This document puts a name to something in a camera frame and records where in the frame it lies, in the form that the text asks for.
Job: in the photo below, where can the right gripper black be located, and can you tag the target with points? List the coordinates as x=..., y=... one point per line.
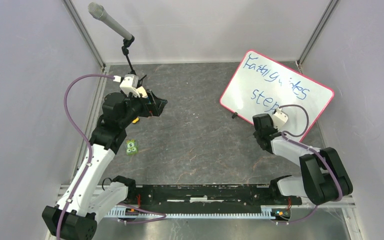
x=275, y=130

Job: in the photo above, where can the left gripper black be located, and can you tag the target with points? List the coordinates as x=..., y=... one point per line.
x=153, y=109

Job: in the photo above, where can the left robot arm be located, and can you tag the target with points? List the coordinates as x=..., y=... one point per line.
x=77, y=213

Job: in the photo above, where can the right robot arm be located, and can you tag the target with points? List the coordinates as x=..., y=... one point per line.
x=323, y=177

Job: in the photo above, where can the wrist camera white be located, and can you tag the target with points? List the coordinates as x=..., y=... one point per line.
x=130, y=85
x=279, y=118

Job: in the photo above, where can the white slotted cable duct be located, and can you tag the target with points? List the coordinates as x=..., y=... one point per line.
x=265, y=213

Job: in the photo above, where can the green number block toy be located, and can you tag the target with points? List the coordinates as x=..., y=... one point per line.
x=131, y=147

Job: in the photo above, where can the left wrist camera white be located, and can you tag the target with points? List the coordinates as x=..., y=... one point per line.
x=130, y=85

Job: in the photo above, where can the pink framed whiteboard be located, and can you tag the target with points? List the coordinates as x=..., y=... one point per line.
x=260, y=85

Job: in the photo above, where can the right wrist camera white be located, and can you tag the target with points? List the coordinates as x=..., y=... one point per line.
x=279, y=118

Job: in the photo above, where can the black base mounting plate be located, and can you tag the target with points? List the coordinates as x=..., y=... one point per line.
x=207, y=198

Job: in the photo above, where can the black microphone stand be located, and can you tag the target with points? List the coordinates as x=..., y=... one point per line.
x=125, y=50

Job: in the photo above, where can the grey microphone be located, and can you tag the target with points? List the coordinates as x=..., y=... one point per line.
x=99, y=13

